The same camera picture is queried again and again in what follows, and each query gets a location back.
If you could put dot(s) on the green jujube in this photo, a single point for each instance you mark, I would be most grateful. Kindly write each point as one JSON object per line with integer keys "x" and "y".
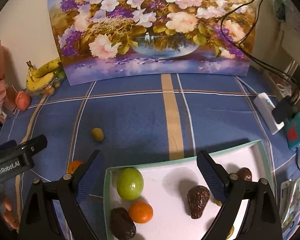
{"x": 130, "y": 183}

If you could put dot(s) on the printed picture card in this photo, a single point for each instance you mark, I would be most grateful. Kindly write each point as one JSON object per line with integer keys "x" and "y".
{"x": 293, "y": 205}

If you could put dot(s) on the blue plaid tablecloth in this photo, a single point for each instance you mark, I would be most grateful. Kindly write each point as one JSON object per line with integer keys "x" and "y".
{"x": 135, "y": 120}

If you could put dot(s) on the black power adapter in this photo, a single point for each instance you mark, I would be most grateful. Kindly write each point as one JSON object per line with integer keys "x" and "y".
{"x": 282, "y": 111}

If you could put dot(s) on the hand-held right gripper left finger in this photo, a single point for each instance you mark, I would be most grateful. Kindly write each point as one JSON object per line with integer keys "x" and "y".
{"x": 90, "y": 177}

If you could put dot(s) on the small brown date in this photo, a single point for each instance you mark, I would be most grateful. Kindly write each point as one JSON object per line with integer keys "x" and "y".
{"x": 245, "y": 173}

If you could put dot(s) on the clear bag of small fruit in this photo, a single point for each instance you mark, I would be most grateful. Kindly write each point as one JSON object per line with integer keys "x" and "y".
{"x": 52, "y": 86}

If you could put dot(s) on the red apple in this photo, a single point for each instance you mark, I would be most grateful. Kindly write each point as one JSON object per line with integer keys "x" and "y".
{"x": 23, "y": 101}

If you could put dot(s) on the wrinkled reddish brown date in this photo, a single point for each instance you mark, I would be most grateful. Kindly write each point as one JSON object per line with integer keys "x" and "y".
{"x": 198, "y": 201}

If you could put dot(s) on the white tray with green rim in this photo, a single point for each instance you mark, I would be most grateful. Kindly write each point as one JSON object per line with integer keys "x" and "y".
{"x": 170, "y": 180}

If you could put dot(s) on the dark brown date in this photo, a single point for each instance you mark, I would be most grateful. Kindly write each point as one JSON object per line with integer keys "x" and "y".
{"x": 122, "y": 223}

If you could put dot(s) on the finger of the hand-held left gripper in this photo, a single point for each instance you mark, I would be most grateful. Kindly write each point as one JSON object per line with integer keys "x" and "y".
{"x": 36, "y": 143}

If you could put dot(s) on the yellow banana bunch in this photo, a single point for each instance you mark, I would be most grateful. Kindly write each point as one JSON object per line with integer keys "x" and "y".
{"x": 43, "y": 70}

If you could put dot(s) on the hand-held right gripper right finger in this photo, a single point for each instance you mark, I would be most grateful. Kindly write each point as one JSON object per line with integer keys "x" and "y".
{"x": 211, "y": 177}

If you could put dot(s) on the person's left hand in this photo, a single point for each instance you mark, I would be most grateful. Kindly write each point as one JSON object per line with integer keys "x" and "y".
{"x": 11, "y": 221}

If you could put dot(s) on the white power strip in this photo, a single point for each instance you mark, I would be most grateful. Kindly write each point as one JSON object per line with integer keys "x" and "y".
{"x": 263, "y": 105}

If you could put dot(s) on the flower painting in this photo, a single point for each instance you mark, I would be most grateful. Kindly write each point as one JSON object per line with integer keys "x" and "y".
{"x": 150, "y": 17}

